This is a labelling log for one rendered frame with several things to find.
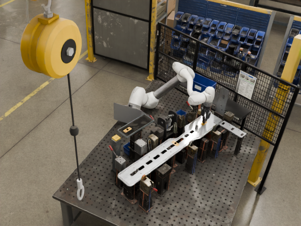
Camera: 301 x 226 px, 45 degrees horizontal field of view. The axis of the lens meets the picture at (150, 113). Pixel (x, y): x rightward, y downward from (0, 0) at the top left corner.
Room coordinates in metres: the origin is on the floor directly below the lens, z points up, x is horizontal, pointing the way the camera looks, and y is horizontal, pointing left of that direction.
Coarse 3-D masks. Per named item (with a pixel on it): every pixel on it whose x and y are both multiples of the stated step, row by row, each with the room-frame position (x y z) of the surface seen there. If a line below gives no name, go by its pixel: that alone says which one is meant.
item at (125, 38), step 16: (96, 0) 5.74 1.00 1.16; (112, 0) 5.61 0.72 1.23; (128, 0) 5.49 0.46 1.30; (144, 0) 5.38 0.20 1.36; (96, 16) 5.74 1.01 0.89; (112, 16) 5.61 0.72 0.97; (128, 16) 5.48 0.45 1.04; (144, 16) 5.38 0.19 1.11; (96, 32) 5.74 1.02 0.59; (112, 32) 5.61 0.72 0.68; (128, 32) 5.49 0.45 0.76; (144, 32) 5.38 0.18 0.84; (96, 48) 5.75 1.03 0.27; (112, 48) 5.62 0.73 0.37; (128, 48) 5.50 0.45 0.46; (144, 48) 5.38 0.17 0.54; (128, 64) 5.49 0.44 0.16; (144, 64) 5.38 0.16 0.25
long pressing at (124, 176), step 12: (204, 120) 3.07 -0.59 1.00; (216, 120) 3.08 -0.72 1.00; (204, 132) 2.87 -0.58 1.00; (168, 144) 2.66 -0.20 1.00; (180, 144) 2.67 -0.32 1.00; (144, 156) 2.46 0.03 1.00; (168, 156) 2.49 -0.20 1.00; (132, 168) 2.31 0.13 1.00; (144, 168) 2.32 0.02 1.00; (132, 180) 2.16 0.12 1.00
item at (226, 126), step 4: (220, 124) 3.02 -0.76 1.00; (224, 124) 3.03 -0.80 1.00; (228, 124) 3.03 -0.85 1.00; (224, 128) 2.97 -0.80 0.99; (228, 128) 2.96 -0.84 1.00; (236, 128) 2.97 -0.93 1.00; (232, 132) 2.90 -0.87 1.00; (236, 132) 2.91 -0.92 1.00; (240, 132) 2.91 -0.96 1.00; (244, 132) 2.92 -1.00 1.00; (240, 136) 2.85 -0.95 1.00
